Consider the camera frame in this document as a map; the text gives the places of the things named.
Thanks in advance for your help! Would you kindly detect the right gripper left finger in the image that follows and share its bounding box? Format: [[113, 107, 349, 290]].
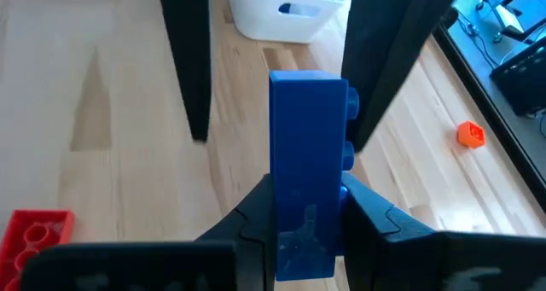
[[20, 173, 277, 291]]

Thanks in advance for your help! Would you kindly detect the small orange toy brick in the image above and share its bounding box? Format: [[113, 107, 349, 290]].
[[456, 119, 487, 150]]

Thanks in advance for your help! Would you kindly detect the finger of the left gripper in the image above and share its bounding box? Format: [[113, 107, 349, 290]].
[[340, 0, 467, 152], [156, 0, 213, 143]]

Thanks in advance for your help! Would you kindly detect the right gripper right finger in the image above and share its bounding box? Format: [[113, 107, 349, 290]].
[[340, 171, 546, 291]]

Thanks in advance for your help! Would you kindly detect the white plastic bin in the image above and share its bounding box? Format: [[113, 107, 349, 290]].
[[224, 0, 347, 44]]

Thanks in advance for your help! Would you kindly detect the black aluminium table frame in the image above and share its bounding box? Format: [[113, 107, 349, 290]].
[[431, 4, 546, 215]]

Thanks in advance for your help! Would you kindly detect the red toy brick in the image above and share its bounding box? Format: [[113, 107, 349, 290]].
[[0, 208, 76, 291]]

